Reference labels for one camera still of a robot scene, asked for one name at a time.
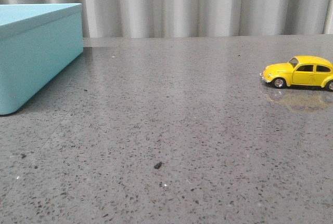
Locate yellow toy beetle car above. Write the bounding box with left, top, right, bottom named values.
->
left=260, top=56, right=332, bottom=91

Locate light blue plastic box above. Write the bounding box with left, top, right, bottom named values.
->
left=1, top=3, right=83, bottom=115

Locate small black debris chip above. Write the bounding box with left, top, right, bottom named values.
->
left=154, top=162, right=162, bottom=169

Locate grey pleated curtain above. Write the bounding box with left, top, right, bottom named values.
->
left=1, top=0, right=332, bottom=38

